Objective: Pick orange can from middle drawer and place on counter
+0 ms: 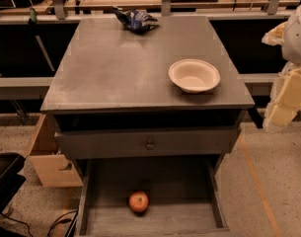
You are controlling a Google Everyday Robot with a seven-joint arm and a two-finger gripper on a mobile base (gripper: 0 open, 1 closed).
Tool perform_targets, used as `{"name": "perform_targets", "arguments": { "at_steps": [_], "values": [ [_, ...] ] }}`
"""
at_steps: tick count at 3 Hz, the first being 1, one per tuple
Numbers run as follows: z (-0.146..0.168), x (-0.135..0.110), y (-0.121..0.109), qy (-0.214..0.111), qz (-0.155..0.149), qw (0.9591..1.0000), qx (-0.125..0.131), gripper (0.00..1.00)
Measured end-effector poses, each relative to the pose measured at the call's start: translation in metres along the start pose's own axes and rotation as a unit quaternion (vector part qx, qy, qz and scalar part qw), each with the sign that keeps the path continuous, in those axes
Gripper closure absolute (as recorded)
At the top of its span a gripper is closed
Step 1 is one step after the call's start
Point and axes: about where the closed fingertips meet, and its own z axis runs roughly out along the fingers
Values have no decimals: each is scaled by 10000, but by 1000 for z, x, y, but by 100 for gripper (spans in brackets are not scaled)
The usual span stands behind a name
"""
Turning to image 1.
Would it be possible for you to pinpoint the grey top drawer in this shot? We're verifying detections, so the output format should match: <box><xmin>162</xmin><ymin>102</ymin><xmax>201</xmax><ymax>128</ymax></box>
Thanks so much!
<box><xmin>55</xmin><ymin>126</ymin><xmax>241</xmax><ymax>160</ymax></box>

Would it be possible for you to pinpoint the open grey middle drawer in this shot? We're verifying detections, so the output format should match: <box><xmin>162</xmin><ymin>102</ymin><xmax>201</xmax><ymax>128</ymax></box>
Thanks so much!
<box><xmin>75</xmin><ymin>156</ymin><xmax>244</xmax><ymax>237</ymax></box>

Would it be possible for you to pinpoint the orange round fruit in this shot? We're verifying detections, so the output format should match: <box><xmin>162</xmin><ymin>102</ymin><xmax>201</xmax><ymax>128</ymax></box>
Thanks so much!
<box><xmin>128</xmin><ymin>191</ymin><xmax>149</xmax><ymax>213</ymax></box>

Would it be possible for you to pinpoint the grey metal rail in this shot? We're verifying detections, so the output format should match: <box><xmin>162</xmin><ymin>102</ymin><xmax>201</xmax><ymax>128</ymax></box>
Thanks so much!
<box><xmin>0</xmin><ymin>77</ymin><xmax>53</xmax><ymax>100</ymax></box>

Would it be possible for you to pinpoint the light wooden box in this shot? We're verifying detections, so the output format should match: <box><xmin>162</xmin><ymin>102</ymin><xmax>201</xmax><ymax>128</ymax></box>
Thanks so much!
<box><xmin>26</xmin><ymin>115</ymin><xmax>83</xmax><ymax>188</ymax></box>

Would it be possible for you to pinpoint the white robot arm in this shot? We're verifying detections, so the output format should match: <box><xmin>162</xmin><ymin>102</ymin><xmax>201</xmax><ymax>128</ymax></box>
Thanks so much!
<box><xmin>262</xmin><ymin>5</ymin><xmax>301</xmax><ymax>131</ymax></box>

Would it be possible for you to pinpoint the round metal drawer knob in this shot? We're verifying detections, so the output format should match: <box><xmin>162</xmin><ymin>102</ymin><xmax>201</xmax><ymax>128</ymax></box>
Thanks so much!
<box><xmin>145</xmin><ymin>140</ymin><xmax>155</xmax><ymax>150</ymax></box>

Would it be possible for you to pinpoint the grey wooden drawer cabinet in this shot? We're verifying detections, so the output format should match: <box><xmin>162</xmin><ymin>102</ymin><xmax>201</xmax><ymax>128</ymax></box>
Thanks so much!
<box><xmin>39</xmin><ymin>15</ymin><xmax>256</xmax><ymax>237</ymax></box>

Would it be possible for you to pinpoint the white paper bowl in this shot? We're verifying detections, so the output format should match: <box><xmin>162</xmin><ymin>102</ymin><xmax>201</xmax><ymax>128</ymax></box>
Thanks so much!
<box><xmin>169</xmin><ymin>59</ymin><xmax>220</xmax><ymax>94</ymax></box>

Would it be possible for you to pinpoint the black bin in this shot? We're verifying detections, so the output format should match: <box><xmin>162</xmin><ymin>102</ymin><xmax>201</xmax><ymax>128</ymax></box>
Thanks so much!
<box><xmin>0</xmin><ymin>152</ymin><xmax>26</xmax><ymax>214</ymax></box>

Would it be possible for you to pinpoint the blue crumpled chip bag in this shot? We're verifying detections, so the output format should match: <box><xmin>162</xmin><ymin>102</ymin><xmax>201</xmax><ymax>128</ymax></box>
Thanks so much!
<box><xmin>112</xmin><ymin>6</ymin><xmax>160</xmax><ymax>34</ymax></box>

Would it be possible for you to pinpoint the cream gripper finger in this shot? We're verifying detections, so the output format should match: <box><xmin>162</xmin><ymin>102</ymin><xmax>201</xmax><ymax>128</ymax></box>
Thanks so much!
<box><xmin>263</xmin><ymin>62</ymin><xmax>301</xmax><ymax>132</ymax></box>
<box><xmin>262</xmin><ymin>22</ymin><xmax>286</xmax><ymax>46</ymax></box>

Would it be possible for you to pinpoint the black floor cable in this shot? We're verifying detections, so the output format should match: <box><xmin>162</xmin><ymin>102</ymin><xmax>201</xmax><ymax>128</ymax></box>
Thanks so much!
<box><xmin>0</xmin><ymin>208</ymin><xmax>79</xmax><ymax>237</ymax></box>

